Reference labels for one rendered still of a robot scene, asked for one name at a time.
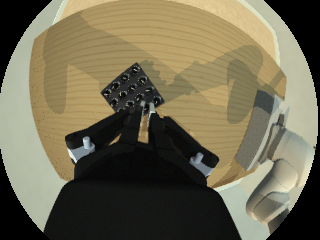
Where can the black square box with knobs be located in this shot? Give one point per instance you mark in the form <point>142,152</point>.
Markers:
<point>124,84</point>

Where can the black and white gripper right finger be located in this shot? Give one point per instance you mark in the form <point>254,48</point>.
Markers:
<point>163,130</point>

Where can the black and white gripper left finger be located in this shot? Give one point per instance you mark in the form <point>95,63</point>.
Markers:
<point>102,133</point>

